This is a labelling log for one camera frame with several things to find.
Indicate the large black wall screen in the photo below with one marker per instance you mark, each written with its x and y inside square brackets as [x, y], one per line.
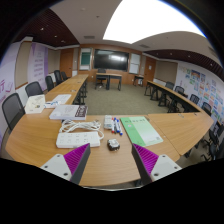
[111, 60]

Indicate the red whiteboard marker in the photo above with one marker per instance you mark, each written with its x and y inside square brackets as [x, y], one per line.
[113, 126]

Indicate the white wall board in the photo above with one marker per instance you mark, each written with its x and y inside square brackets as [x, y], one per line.
[134, 63]

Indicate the black swivel chair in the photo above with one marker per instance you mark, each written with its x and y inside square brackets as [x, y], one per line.
[101, 78]

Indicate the black whiteboard marker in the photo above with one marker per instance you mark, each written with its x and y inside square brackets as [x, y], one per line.
[115, 129]

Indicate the bright ceiling light panel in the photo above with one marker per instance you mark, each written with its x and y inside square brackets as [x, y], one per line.
[150, 20]

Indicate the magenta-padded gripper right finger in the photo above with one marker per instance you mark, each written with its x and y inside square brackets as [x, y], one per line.
[163, 168]

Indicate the wooden desk with black legs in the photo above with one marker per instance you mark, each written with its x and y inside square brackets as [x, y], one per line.
[109, 75]

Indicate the cream paper card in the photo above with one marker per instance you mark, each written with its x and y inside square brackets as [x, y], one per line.
[35, 104]

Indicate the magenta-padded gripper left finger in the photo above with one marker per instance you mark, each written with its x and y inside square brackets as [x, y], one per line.
[58, 166]

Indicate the row of black office chairs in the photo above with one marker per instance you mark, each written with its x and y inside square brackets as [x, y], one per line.
[33, 89]
[206, 108]

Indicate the white and maroon book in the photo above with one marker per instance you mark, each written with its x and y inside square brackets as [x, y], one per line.
[66, 111]

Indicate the small wooden side table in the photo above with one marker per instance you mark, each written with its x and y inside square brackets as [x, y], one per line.
[138, 77]

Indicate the purple wall banner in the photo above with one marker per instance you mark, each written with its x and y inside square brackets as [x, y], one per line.
[37, 65]

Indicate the white remote control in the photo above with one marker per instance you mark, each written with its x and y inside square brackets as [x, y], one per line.
[108, 122]

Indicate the green booklet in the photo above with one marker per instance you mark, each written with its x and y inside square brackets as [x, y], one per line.
[140, 130]

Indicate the colourful wall posters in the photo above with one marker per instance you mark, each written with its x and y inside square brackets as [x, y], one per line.
[200, 85]

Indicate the dark grey charger block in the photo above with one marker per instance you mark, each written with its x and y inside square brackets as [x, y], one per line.
[113, 144]

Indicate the blue whiteboard marker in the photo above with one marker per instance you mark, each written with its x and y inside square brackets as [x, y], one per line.
[117, 125]
[120, 128]

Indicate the green framed wall board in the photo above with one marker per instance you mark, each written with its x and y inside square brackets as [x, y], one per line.
[85, 59]

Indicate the white paper sheets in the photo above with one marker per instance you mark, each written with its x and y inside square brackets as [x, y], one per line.
[61, 99]

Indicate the long wooden conference table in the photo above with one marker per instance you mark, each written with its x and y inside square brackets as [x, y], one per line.
[170, 95]
[71, 85]

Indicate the white power strip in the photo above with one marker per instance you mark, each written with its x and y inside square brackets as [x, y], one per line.
[76, 140]

